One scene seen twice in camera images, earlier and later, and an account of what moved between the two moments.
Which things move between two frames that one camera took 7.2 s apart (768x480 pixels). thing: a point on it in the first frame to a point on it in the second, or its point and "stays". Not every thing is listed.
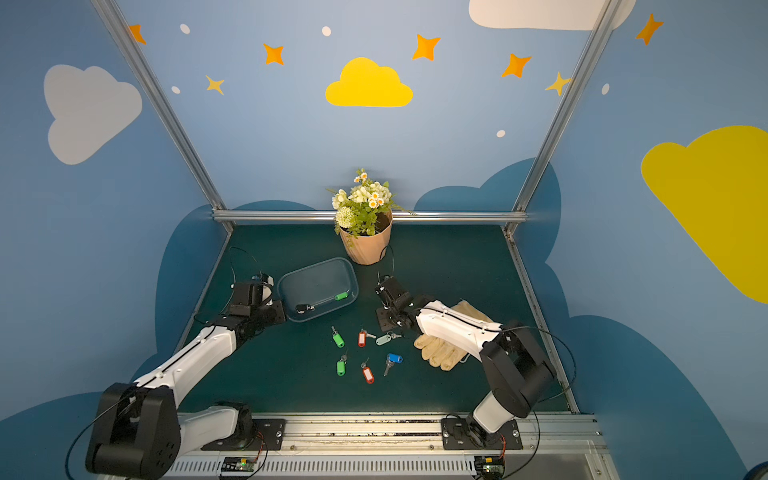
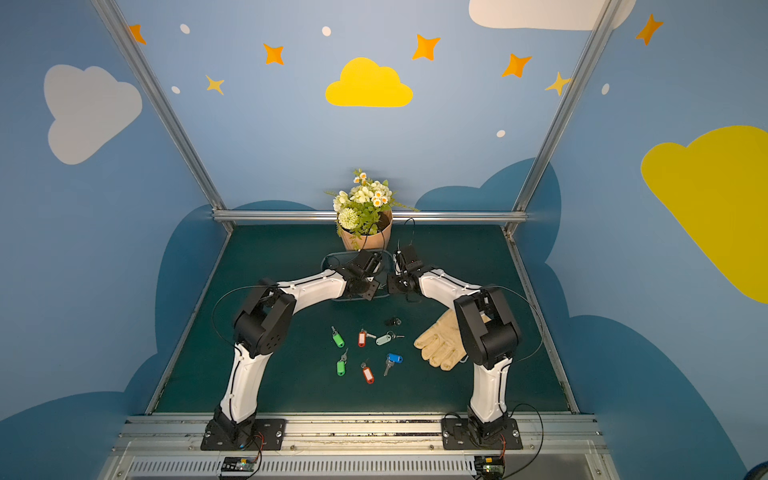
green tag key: x=338 y=338 stays
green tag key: x=341 y=365 stays
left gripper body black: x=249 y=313 to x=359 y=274
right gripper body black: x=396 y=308 to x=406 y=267
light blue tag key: x=386 y=338 stays
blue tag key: x=391 y=359 stays
